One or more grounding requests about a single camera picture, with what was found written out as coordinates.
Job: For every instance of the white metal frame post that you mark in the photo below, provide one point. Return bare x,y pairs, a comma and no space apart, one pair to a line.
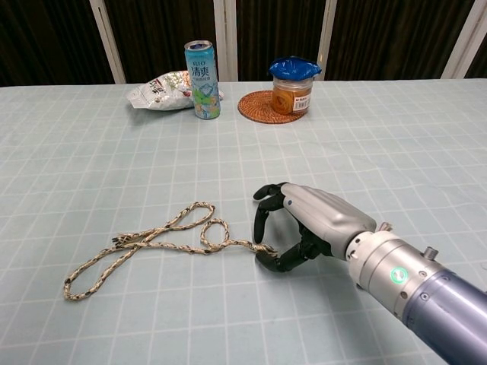
327,38
225,38
464,42
108,45

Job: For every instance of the light blue checked tablecloth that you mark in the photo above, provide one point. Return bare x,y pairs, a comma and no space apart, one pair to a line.
190,171

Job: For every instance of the round woven rattan coaster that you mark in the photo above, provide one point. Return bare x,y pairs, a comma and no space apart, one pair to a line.
255,108

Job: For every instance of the blue plastic pouch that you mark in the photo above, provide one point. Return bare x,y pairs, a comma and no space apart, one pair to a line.
295,68

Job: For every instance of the clear jar with orange contents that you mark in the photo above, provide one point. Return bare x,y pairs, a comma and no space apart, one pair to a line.
289,97

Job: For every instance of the tall light blue drink can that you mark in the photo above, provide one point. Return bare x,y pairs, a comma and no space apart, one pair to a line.
203,83

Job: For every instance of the white crumpled snack bag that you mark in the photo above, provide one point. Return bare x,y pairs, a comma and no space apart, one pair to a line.
160,95

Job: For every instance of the dark slatted curtain panel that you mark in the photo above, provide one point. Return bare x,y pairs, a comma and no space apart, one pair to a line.
277,26
45,38
481,66
392,38
160,26

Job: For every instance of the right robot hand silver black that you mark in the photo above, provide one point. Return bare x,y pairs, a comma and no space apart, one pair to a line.
327,216

